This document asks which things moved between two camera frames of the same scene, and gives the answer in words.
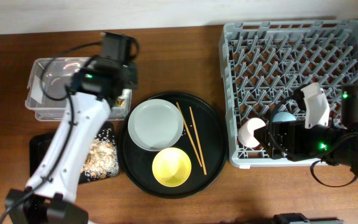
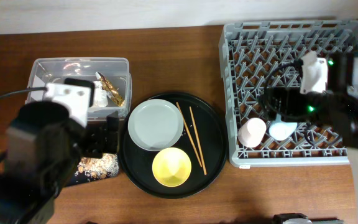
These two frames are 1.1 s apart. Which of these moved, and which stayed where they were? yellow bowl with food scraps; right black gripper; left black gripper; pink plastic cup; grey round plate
Moved: right black gripper; left black gripper
Stayed: grey round plate; pink plastic cup; yellow bowl with food scraps
